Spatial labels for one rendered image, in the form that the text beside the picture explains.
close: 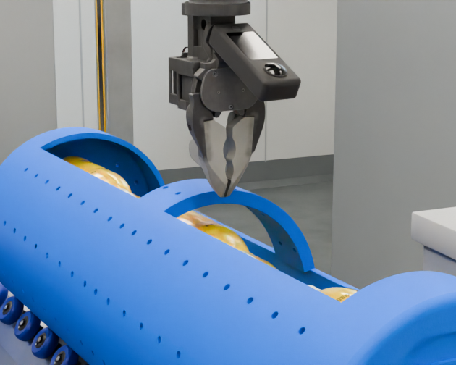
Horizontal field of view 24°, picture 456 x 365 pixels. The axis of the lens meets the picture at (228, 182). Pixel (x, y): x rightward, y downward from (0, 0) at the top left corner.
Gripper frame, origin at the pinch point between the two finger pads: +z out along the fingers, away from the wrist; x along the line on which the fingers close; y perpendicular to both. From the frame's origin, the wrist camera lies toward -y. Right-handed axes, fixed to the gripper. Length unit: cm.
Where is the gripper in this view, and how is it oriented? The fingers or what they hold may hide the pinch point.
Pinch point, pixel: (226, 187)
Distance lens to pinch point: 116.1
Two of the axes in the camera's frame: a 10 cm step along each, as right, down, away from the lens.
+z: 0.0, 9.7, 2.3
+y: -4.9, -2.0, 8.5
